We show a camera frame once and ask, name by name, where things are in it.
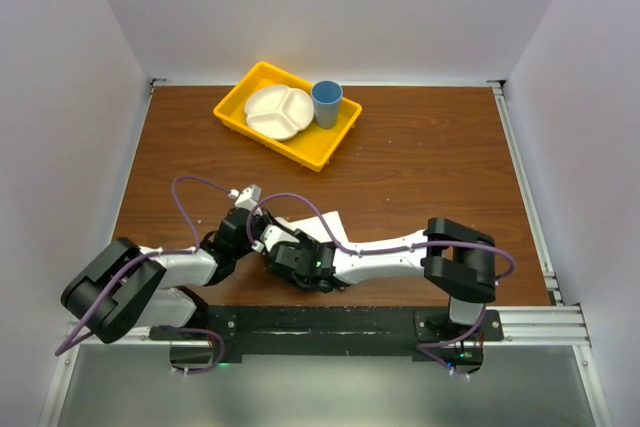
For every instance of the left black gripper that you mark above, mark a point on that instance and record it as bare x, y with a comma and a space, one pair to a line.
263, 218

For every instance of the white divided plate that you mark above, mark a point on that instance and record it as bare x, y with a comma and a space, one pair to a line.
279, 112

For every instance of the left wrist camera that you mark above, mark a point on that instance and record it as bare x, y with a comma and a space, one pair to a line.
246, 198

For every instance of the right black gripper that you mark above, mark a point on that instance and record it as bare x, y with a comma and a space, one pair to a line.
304, 241

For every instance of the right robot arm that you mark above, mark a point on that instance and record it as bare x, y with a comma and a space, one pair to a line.
458, 260

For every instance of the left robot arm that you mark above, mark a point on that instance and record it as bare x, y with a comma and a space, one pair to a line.
127, 286

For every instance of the white cloth napkin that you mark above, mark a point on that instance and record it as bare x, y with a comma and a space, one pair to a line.
329, 229

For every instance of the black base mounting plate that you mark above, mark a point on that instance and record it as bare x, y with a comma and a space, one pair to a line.
348, 331

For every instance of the yellow plastic tray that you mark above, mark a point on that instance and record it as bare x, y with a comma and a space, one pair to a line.
312, 147

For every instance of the blue plastic cup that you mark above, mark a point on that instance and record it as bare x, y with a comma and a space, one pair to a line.
326, 97

